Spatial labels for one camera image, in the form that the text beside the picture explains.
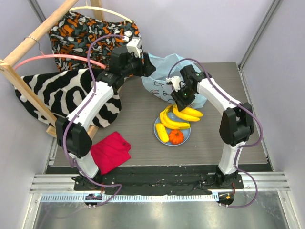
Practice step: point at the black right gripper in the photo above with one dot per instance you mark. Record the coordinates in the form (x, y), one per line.
(182, 101)

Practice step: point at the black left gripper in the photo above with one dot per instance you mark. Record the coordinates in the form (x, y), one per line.
(145, 69)

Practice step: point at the light blue printed plastic bag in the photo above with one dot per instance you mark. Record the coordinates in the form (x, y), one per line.
(156, 83)

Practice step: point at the yellow fake banana bunch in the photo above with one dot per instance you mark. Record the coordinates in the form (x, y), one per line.
(167, 122)

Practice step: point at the orange fake pumpkin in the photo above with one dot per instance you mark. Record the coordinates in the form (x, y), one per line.
(176, 137)

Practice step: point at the yellow fake lemon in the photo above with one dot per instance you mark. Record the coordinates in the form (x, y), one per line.
(162, 133)

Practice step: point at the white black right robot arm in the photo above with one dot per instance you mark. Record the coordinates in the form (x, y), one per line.
(236, 124)

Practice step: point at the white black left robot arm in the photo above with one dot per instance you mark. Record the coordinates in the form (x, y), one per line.
(72, 131)

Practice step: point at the light blue round plate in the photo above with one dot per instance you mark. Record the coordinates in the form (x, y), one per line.
(186, 132)

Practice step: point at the cream hanger hoop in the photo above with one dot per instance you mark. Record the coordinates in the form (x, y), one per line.
(102, 10)

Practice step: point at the zebra striped cloth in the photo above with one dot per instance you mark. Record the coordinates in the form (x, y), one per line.
(62, 92)

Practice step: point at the red folded cloth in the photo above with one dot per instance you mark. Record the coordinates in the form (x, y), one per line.
(111, 152)

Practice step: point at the pink hanger hoop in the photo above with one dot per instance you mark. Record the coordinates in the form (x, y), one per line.
(47, 56)

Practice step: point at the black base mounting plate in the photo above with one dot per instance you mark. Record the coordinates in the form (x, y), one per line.
(157, 181)

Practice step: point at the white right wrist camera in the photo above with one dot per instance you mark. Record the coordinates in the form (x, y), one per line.
(174, 81)

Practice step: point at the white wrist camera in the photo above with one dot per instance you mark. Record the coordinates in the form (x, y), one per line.
(134, 46)
(174, 81)

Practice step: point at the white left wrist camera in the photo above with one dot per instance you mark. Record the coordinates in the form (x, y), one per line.
(134, 46)

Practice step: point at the wooden rack frame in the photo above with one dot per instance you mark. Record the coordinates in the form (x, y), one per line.
(17, 21)

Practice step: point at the aluminium rail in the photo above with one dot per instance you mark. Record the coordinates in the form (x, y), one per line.
(64, 188)

